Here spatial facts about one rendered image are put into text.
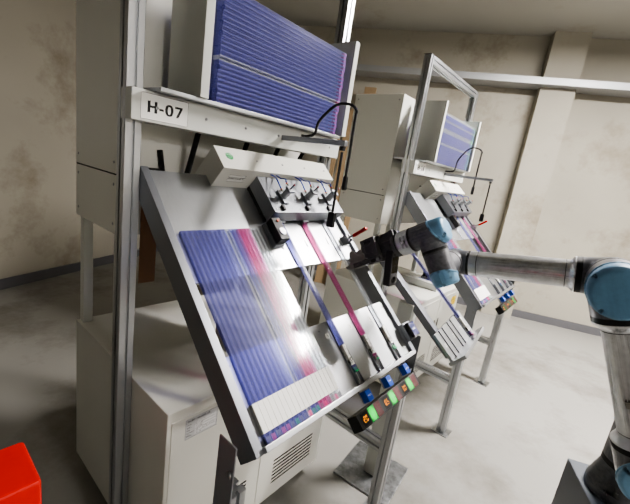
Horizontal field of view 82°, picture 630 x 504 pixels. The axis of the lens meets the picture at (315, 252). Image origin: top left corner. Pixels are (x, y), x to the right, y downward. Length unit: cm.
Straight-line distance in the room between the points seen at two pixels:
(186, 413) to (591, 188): 421
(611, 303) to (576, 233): 360
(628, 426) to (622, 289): 31
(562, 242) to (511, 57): 195
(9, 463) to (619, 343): 115
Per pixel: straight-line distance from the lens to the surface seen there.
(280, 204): 111
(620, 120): 468
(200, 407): 110
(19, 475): 74
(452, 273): 108
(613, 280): 100
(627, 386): 108
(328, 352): 101
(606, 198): 463
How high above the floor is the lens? 127
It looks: 13 degrees down
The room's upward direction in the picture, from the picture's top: 9 degrees clockwise
